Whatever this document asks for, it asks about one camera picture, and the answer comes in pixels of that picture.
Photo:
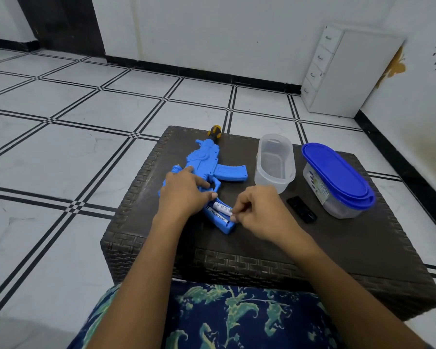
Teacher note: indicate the person's right hand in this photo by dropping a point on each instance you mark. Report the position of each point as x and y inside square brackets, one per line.
[269, 214]

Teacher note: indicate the person's left hand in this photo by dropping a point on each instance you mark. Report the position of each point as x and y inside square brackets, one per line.
[178, 199]

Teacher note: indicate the black battery cover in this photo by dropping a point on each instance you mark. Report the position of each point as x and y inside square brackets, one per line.
[301, 210]

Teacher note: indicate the blue toy gun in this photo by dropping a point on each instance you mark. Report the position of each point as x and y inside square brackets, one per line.
[203, 159]

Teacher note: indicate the clear container with blue lid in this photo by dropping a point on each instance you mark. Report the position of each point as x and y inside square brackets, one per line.
[274, 167]

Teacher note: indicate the labelled container with blue lid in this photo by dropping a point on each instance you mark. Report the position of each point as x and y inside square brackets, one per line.
[330, 203]

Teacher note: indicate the white drawer cabinet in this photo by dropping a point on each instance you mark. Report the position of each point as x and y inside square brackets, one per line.
[356, 72]

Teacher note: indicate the person's right forearm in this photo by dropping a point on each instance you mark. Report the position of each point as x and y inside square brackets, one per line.
[356, 294]

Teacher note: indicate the person's left forearm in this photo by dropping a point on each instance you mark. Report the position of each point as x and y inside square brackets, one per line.
[138, 287]

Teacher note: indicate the dark brown wicker table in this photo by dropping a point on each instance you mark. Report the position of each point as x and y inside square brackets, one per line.
[348, 250]

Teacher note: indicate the blue floral dress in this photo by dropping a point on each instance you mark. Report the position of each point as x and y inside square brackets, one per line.
[239, 316]

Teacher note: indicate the dark door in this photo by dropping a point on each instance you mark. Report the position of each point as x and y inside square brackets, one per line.
[61, 21]

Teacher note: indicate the yellow butterfly wall sticker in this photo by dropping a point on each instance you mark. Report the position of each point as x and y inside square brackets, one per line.
[396, 65]

